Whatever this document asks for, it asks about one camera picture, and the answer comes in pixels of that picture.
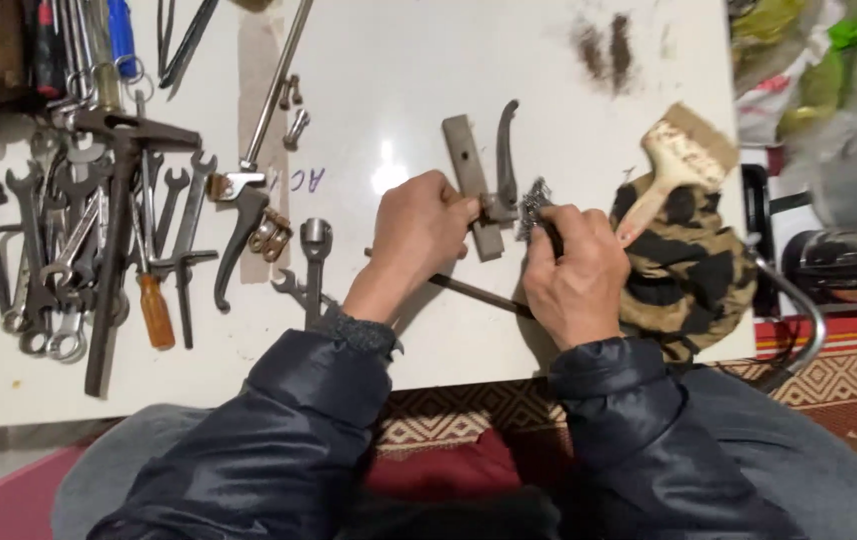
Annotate person's right hand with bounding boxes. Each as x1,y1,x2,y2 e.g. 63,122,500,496
522,204,633,353

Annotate orange handled screwdriver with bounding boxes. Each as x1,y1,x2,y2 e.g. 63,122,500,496
131,150,177,352

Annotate heap of plastic bags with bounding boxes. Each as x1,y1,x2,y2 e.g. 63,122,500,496
727,0,857,230

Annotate rusty steel hammer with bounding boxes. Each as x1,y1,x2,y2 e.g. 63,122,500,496
71,107,203,399

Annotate black upright part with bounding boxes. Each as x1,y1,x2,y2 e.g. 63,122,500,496
740,162,784,318

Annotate blue handled screwdriver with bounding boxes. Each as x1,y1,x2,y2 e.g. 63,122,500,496
105,0,142,82

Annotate patterned red brown rug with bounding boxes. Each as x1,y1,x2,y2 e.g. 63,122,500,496
373,315,857,540

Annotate steel wool pad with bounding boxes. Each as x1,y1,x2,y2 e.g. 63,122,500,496
515,177,554,243

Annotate black brake lever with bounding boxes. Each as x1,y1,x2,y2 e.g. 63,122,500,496
205,171,273,315

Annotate camouflage cloth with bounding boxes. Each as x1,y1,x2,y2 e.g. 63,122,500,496
607,171,760,366

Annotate chrome motorcycle part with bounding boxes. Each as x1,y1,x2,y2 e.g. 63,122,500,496
781,228,857,304

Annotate grey metal lever with clamp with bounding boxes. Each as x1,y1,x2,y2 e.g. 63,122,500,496
478,99,523,228

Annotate black thin pliers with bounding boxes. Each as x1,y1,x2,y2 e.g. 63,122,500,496
155,0,221,93

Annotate grey metal bar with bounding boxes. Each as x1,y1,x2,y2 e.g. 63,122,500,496
440,113,505,263

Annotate steel socket spanner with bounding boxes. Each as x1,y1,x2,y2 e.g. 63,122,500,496
298,216,334,332

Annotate chrome handlebar tube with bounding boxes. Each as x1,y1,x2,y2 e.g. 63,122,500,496
746,238,829,394

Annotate dark T-handle wrench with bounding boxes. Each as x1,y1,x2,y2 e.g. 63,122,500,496
148,249,220,351

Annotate dark red cloth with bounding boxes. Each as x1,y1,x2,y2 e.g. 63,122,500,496
363,427,551,505

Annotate thin dark metal rod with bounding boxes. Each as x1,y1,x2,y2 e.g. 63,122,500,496
364,247,536,321

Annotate small open-end wrench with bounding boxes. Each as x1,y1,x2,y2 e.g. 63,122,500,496
270,267,340,313

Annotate silver bolt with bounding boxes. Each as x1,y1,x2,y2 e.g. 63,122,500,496
283,108,312,150

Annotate red black handled screwdriver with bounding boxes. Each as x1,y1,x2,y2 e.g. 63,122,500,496
33,0,67,101

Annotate wooden paintbrush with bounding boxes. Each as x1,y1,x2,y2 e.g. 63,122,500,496
613,102,740,249

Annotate pile of steel wrenches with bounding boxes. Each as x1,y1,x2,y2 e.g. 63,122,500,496
0,127,220,366

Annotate long silver metal rod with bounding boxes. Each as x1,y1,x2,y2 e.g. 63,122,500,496
238,0,316,174

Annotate strip of beige tape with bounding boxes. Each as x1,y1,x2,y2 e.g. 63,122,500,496
236,10,292,286

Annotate person's left hand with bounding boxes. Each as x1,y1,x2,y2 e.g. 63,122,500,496
342,168,482,325

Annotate bundle of steel hand tools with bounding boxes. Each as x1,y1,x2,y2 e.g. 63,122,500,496
52,0,127,130

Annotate brass clamp bracket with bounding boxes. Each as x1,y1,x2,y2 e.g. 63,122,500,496
247,207,294,264

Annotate rusty small bolt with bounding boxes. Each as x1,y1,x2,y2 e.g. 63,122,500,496
278,72,304,111

